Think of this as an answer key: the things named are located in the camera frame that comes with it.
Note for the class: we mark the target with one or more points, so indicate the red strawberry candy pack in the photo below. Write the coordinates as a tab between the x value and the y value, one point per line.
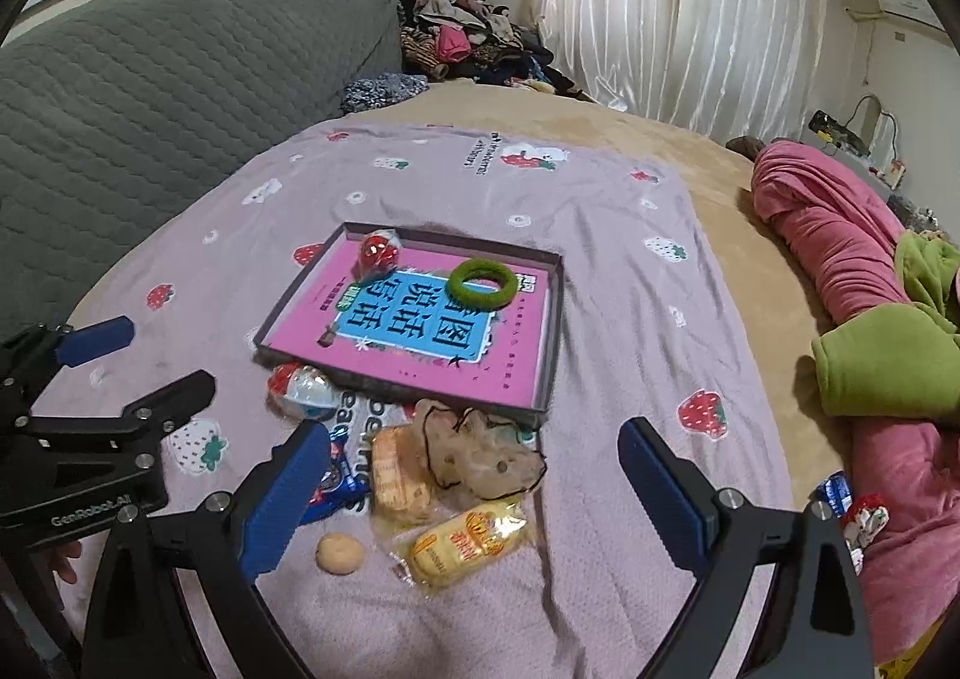
379	251

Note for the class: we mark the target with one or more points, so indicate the pink strawberry printed blanket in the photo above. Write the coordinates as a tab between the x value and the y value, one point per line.
465	191

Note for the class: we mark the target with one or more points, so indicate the shallow box with pink bottom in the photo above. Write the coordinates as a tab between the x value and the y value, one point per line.
420	367

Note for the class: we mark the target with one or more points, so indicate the white sheer curtain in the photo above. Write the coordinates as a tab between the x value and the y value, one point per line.
675	11

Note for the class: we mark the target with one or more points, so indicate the arched vanity mirror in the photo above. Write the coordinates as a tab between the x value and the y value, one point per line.
870	124

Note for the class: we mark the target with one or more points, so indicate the dark brown cushion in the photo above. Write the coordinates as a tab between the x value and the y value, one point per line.
742	146

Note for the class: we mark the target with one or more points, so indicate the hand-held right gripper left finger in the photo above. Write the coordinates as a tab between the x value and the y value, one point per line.
289	499

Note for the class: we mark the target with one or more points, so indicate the pile of clothes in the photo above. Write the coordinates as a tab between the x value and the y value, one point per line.
480	37

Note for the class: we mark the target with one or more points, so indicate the white air conditioner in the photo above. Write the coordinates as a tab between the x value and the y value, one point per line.
911	7

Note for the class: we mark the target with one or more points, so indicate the yellow snack packet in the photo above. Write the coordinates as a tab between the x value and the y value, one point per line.
457	544

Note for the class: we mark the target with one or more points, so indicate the pink quilt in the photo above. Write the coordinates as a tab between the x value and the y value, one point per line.
832	236

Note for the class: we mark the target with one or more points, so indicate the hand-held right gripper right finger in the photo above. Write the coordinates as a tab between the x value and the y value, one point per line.
667	491

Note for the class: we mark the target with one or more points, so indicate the red white strawberry packet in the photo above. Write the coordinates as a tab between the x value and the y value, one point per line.
866	518

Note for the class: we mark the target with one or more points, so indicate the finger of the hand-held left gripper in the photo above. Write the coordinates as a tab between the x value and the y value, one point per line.
169	403
97	340

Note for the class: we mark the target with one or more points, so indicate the person's left hand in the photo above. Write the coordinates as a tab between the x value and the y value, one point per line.
64	560

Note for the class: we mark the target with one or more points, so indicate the red white snack packet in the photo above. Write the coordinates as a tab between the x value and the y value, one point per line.
304	390

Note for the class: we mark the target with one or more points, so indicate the dark floral cloth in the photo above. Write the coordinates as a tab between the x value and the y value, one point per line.
382	92

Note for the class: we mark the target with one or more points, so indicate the round tan cookie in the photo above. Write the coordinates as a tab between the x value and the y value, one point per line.
340	553

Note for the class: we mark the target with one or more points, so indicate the orange cracker packet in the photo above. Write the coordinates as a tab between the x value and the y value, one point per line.
401	473

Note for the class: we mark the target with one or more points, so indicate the green fleece blanket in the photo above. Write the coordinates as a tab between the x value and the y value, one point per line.
877	367

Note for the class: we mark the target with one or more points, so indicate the grey quilted headboard cover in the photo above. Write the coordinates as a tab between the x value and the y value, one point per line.
165	124

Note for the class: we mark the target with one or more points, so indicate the blue cookie packet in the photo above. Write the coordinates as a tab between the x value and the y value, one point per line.
341	488

